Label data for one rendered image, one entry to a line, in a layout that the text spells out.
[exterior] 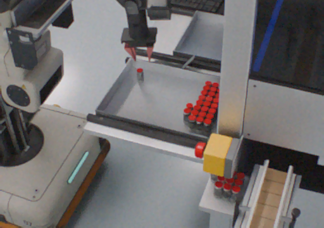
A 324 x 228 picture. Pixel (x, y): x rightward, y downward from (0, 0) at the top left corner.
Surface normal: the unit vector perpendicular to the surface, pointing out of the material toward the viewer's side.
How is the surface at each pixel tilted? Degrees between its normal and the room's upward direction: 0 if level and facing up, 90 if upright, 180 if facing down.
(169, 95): 0
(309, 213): 90
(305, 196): 90
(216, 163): 90
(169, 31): 0
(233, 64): 90
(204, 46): 0
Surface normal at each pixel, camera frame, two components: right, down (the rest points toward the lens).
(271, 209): -0.03, -0.73
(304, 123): -0.35, 0.65
